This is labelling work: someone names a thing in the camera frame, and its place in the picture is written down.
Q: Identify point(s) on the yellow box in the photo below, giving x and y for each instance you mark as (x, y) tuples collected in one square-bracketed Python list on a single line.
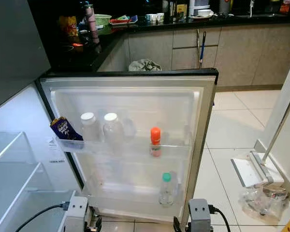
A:
[(182, 11)]

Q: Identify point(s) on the white mini drawer tower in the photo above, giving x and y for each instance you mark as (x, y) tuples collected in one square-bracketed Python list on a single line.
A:
[(198, 4)]

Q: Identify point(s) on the green plastic bowl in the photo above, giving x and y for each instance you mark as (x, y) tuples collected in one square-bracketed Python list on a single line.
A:
[(103, 19)]

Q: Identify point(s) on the purple chocolate bar pack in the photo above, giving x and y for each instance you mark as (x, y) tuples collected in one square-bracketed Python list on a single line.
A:
[(63, 129)]

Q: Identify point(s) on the pink tall tumbler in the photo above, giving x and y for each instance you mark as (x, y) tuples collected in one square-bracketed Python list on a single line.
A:
[(92, 26)]

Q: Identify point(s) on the small bottle orange cap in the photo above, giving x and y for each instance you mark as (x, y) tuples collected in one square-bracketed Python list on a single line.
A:
[(155, 135)]

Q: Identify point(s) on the grey thermos jug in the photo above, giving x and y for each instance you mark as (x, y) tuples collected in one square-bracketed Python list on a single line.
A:
[(225, 7)]

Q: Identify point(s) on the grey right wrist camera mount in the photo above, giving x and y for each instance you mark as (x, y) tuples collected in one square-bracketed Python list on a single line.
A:
[(199, 215)]

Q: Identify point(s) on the clear bottle white cap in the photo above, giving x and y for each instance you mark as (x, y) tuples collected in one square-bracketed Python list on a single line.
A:
[(88, 117), (110, 117)]

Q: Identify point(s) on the white bowl on saucer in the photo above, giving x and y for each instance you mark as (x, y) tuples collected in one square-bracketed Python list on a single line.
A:
[(203, 12)]

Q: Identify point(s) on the grey steel refrigerator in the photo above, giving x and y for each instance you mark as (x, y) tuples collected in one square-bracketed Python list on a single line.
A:
[(14, 58)]

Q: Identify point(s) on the clear plastic bag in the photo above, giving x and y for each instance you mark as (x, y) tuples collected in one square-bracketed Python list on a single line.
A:
[(261, 202)]

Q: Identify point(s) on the yellow snack bag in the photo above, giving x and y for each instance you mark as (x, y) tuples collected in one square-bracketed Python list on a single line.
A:
[(68, 28)]

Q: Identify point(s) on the grey green plastic bag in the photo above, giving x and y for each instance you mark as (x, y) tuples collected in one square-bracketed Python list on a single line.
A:
[(145, 65)]

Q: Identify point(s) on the black top kitchen counter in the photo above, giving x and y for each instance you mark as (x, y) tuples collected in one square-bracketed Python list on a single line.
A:
[(251, 53)]

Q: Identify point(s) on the white ceramic cup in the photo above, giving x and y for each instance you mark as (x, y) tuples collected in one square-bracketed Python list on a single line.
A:
[(151, 17), (161, 17)]

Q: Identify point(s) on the white flat floor mop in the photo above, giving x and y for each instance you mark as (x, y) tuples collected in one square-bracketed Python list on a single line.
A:
[(246, 171)]

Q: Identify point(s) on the red tray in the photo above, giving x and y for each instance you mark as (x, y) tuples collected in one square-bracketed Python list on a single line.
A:
[(123, 20)]

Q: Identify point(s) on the grey steel fridge door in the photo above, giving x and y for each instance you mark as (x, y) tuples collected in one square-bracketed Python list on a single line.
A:
[(140, 104)]

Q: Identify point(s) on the red soap bottle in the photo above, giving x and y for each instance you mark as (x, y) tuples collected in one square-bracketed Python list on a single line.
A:
[(285, 7)]

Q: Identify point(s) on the white kitchen faucet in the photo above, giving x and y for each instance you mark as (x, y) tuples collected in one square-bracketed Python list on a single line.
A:
[(252, 7)]

